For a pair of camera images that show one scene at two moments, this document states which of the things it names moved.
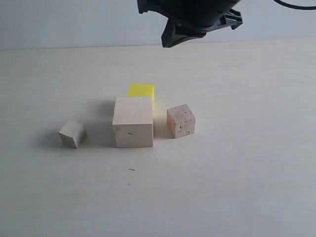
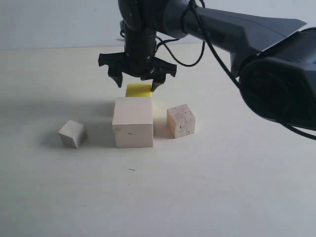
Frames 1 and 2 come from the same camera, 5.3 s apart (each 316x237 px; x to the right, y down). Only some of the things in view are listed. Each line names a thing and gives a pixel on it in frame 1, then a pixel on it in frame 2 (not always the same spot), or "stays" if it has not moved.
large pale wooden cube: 132,122 stays
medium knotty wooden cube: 180,121 stays
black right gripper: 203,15 → 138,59
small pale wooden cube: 72,134 stays
